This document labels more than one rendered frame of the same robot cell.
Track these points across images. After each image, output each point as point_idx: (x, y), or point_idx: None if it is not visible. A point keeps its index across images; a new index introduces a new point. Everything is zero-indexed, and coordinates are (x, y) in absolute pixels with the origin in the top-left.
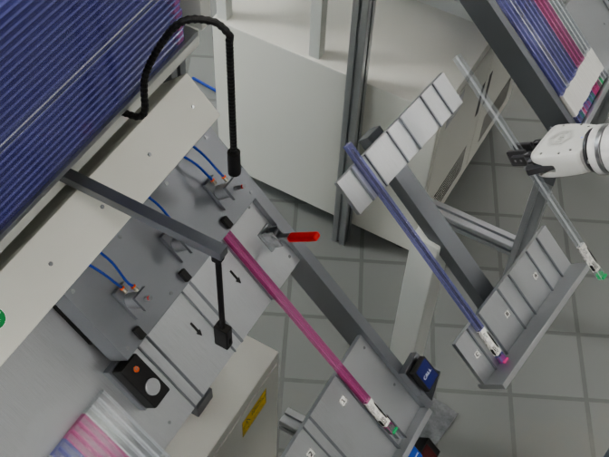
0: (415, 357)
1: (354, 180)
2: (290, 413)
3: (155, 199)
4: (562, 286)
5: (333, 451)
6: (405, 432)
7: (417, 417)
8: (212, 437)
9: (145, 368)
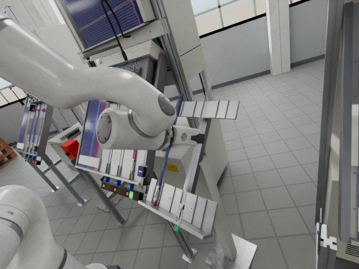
0: (145, 166)
1: (175, 105)
2: (195, 194)
3: (130, 64)
4: (189, 225)
5: (122, 156)
6: (134, 180)
7: (137, 181)
8: (156, 154)
9: None
